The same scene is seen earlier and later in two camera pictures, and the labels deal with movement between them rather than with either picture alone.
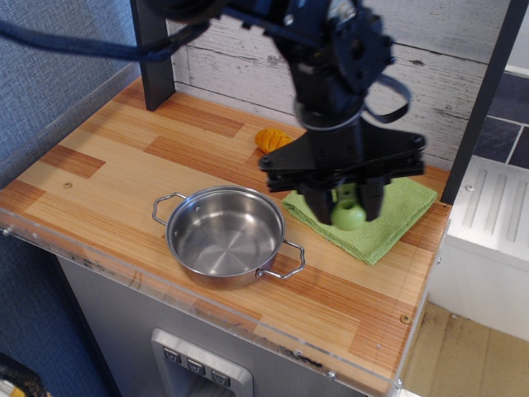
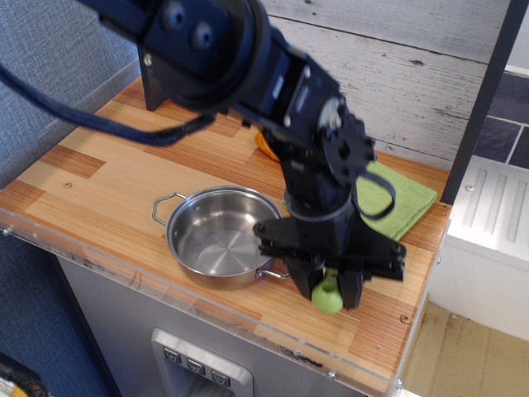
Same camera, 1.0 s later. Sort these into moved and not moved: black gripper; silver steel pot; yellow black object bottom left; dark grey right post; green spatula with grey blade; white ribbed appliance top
Moved: green spatula with grey blade; black gripper
Not moved: yellow black object bottom left; silver steel pot; dark grey right post; white ribbed appliance top
